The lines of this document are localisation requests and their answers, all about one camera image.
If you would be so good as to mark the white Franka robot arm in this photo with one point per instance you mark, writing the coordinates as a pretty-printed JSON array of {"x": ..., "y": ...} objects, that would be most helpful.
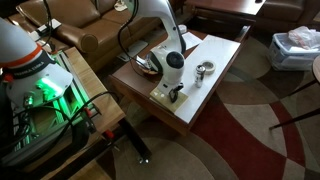
[{"x": 166, "y": 20}]

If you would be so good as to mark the brown wooden coffee table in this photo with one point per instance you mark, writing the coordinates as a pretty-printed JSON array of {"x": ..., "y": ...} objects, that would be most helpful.
[{"x": 133, "y": 83}]

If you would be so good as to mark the small black object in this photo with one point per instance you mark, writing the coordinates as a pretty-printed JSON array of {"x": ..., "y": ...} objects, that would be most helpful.
[{"x": 258, "y": 1}]

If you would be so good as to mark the shiny metal cylinder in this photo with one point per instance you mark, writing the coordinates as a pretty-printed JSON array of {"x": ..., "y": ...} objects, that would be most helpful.
[{"x": 200, "y": 76}]

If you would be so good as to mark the large brown leather couch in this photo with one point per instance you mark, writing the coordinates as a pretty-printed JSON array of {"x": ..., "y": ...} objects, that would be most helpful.
[{"x": 76, "y": 20}]

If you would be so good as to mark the light wooden robot table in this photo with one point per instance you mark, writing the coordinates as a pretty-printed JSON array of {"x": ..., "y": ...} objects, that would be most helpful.
[{"x": 96, "y": 90}]

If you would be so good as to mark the aluminium rail frame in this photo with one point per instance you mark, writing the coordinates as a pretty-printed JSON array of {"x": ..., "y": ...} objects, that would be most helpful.
[{"x": 71, "y": 96}]

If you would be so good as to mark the light green board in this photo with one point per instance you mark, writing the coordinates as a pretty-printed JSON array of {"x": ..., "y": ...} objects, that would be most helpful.
[{"x": 181, "y": 101}]

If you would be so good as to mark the wooden bowl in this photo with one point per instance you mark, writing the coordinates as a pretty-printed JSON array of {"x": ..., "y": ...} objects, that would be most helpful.
[{"x": 150, "y": 71}]

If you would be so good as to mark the white black power box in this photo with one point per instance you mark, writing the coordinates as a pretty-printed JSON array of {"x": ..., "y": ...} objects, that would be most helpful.
[{"x": 45, "y": 29}]

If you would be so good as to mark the grey flat pad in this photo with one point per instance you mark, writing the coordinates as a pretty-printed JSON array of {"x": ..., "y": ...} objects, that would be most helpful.
[{"x": 135, "y": 49}]

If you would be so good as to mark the raised wooden lift top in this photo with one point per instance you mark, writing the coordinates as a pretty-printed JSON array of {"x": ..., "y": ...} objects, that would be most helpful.
[{"x": 226, "y": 6}]

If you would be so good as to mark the patterned curved-stripe rug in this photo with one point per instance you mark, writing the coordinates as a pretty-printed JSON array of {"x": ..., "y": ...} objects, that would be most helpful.
[{"x": 250, "y": 150}]

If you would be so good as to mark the crumpled white cloth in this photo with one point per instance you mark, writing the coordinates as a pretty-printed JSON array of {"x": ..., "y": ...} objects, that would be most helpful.
[{"x": 305, "y": 36}]

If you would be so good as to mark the white tape roll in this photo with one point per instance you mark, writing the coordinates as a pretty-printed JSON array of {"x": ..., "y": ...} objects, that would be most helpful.
[{"x": 209, "y": 67}]

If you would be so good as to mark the dark sunglasses with silver arms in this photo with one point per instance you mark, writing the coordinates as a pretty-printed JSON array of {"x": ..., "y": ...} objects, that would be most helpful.
[{"x": 173, "y": 100}]

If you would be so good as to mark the printed white paper sheet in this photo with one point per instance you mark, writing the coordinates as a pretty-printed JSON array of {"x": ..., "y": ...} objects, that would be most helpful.
[{"x": 192, "y": 40}]

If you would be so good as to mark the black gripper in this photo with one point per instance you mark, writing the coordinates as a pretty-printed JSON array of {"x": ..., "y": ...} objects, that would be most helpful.
[{"x": 180, "y": 87}]

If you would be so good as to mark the dark round side table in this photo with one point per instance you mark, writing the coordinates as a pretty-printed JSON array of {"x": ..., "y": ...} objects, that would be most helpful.
[{"x": 315, "y": 71}]

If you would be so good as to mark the brown leather armchair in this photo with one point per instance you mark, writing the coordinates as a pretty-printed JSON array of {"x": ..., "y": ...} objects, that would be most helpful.
[{"x": 286, "y": 13}]

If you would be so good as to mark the black table support leg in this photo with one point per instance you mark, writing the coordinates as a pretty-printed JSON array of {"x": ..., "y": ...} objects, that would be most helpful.
[{"x": 135, "y": 143}]

